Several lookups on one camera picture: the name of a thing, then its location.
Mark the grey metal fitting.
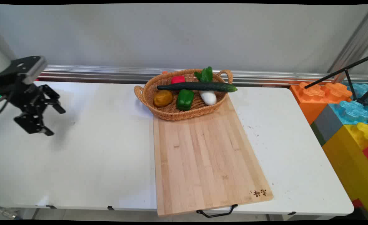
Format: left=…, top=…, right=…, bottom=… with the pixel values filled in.
left=0, top=204, right=19, bottom=220

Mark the brown toy potato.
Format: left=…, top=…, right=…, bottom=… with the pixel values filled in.
left=153, top=90, right=174, bottom=108

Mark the orange giant toy block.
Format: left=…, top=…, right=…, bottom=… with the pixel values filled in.
left=289, top=82, right=353, bottom=125

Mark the wooden cutting board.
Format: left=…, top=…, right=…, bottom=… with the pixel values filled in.
left=153, top=94, right=274, bottom=217

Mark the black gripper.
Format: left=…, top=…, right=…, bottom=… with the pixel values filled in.
left=0, top=77, right=66, bottom=137

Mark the silver black wrist camera box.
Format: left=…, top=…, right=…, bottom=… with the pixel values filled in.
left=0, top=56, right=48, bottom=85

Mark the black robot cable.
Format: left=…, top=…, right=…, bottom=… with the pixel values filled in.
left=0, top=95, right=10, bottom=118

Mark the black tripod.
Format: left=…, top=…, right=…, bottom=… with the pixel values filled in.
left=304, top=53, right=368, bottom=107

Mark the black cutting board handle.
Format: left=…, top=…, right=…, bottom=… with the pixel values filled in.
left=196, top=204, right=238, bottom=218

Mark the blue giant toy block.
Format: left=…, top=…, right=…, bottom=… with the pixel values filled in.
left=328, top=83, right=368, bottom=125

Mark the yellow giant toy block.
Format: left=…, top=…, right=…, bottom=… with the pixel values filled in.
left=322, top=122, right=368, bottom=220

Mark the aluminium frame rail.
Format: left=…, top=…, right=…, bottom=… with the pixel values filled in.
left=37, top=65, right=368, bottom=87

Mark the long dark green cucumber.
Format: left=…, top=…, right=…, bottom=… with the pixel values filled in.
left=157, top=82, right=238, bottom=93

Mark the white radish with green leaves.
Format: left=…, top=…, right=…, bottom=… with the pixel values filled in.
left=194, top=66, right=217, bottom=106

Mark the grey giant toy block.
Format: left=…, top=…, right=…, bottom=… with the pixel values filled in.
left=311, top=104, right=345, bottom=147

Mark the green toy bell pepper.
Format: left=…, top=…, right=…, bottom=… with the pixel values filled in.
left=176, top=89, right=195, bottom=111

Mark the aluminium frame post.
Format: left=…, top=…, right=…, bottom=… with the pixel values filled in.
left=328, top=5, right=368, bottom=75

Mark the woven wicker basket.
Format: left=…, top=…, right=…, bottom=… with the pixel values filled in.
left=134, top=69, right=233, bottom=122

